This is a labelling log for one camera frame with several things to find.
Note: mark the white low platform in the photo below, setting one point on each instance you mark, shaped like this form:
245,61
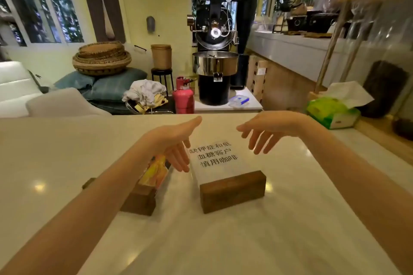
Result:
240,104

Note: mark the person's right thumb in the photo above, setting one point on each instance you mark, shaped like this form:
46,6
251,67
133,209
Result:
247,129

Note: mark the black coffee roaster machine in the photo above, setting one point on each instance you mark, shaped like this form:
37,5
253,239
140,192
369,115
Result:
214,42

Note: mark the person's right forearm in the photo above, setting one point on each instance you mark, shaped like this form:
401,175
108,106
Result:
358,181

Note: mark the white counter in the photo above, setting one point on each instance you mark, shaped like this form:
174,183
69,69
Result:
290,50

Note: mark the brown round bucket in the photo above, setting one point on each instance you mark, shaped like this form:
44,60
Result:
161,56

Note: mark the black counter appliance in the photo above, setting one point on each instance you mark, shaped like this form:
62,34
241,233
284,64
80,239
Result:
317,21

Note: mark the clear sign with wooden base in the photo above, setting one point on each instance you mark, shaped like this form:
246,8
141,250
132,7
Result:
230,189

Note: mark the blue-grey cushion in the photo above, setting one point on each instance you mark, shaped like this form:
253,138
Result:
106,84

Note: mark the large clear glass jar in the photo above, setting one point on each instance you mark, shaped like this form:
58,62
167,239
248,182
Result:
384,26

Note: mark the person's left hand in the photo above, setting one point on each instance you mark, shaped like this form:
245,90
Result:
167,139

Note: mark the clear box with blue lid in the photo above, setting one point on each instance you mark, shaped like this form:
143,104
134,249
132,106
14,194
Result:
238,100

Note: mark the red gas cylinder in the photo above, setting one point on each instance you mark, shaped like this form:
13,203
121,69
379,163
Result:
183,99

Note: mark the person's left forearm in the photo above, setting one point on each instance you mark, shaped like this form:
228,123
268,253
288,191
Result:
80,207

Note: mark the white sofa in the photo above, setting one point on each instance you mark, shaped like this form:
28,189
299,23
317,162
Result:
14,88

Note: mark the green tissue pack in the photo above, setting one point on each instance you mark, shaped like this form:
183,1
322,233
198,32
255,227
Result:
332,112

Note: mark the colourful card in wooden base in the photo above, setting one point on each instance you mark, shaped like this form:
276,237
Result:
142,196

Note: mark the pile of white cloths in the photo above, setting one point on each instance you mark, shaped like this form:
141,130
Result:
143,91

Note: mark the dark brown container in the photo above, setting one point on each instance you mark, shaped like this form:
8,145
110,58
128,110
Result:
384,89

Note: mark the person's right hand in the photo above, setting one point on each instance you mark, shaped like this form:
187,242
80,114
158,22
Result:
277,125

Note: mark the person's left thumb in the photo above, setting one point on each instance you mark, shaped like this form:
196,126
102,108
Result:
188,124

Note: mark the white-framed window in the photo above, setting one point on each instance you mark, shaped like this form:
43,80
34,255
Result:
38,4

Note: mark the stack of woven baskets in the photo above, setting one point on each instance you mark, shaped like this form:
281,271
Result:
101,59

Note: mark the brown wall hanging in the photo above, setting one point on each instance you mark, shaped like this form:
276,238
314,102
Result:
103,1

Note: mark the black round stool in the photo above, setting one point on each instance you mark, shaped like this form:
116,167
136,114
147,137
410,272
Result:
162,73

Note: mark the person's right middle finger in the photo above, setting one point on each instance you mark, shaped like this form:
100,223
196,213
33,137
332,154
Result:
263,145

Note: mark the grey wall fixture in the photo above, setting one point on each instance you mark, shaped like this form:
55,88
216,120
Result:
150,24

